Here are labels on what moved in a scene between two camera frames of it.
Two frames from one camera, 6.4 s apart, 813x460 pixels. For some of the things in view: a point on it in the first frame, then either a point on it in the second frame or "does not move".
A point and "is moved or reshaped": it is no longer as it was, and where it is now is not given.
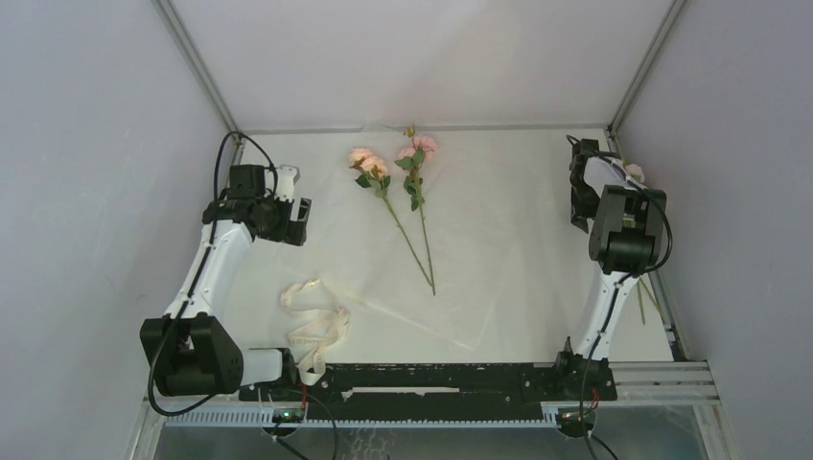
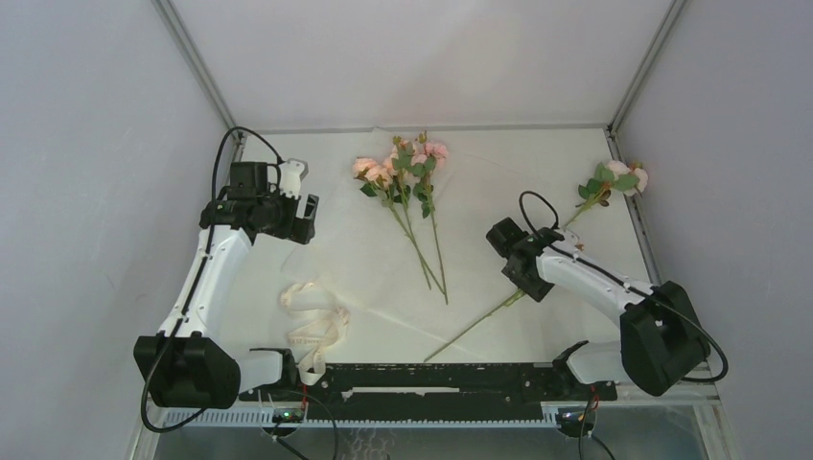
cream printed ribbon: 328,320 does not move
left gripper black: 291,232 does not move
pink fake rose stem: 413,157 → 431,155
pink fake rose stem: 639,287 is moved or reshaped
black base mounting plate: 446,386 does not move
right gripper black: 581,212 → 537,289
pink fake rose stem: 636,172 → 403,162
